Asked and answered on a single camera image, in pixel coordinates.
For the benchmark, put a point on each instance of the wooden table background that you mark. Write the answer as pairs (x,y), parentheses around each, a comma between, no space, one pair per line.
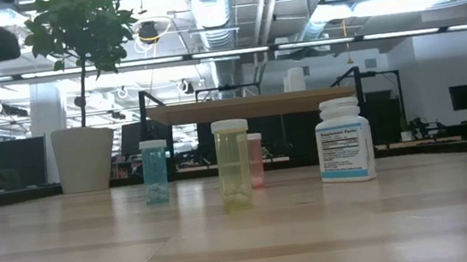
(248,107)

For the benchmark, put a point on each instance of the dark office partition screens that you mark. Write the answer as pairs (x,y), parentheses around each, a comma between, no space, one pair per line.
(14,164)

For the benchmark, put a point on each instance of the pink pill vial white cap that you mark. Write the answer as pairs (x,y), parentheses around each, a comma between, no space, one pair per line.
(258,164)

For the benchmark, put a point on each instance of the blue pill vial white cap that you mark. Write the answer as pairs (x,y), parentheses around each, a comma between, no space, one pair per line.
(156,177)

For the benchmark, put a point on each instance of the white supplement bottle blue label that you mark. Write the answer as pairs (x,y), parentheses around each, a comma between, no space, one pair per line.
(344,148)

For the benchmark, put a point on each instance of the yellow pill vial white cap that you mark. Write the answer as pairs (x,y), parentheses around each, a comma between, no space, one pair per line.
(234,167)

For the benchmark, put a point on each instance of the clear pill vial white cap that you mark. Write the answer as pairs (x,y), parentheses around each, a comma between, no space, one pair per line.
(295,79)

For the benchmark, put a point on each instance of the long linear ceiling light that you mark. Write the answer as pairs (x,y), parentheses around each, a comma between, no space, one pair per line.
(227,52)

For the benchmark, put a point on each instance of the leafy tree in white pot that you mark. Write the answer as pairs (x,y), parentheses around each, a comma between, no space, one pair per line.
(83,160)

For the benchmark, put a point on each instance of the black rear table rail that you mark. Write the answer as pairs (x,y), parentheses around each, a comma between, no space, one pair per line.
(20,196)

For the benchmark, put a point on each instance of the rectangular ceiling light panel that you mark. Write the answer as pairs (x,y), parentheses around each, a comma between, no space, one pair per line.
(380,6)

